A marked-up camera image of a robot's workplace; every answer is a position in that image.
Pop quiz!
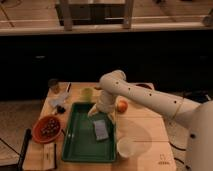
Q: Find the green plastic cup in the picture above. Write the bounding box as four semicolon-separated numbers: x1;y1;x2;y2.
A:
81;88;93;101

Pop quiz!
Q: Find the black pole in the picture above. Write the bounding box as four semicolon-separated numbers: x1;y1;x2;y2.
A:
17;129;32;171

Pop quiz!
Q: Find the green plastic tray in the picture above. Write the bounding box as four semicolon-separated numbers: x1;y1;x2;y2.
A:
62;102;117;163

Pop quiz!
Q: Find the blue grey sponge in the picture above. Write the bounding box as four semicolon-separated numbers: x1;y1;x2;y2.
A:
93;120;109;141

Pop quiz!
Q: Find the small glass jar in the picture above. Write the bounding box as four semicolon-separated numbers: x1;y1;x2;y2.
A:
48;79;60;94

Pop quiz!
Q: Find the small dark toy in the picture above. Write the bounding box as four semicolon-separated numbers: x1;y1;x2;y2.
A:
56;105;66;114

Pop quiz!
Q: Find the wooden chair frame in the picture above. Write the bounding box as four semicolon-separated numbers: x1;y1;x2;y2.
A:
54;0;134;31

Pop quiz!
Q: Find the clear plastic bag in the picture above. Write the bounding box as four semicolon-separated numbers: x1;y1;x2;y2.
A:
49;92;69;108

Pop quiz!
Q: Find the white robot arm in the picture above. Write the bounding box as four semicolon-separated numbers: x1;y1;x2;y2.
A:
88;70;213;171

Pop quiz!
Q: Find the wooden utensil packet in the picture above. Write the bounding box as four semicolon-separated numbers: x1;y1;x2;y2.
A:
42;143;55;170

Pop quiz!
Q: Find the black marker pen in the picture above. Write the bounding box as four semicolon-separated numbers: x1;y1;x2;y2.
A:
66;82;71;92

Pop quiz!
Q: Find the orange fruit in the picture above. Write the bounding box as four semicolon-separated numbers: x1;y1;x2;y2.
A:
116;100;128;113

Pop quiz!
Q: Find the red bowl with food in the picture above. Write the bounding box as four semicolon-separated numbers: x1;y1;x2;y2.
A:
32;115;61;144

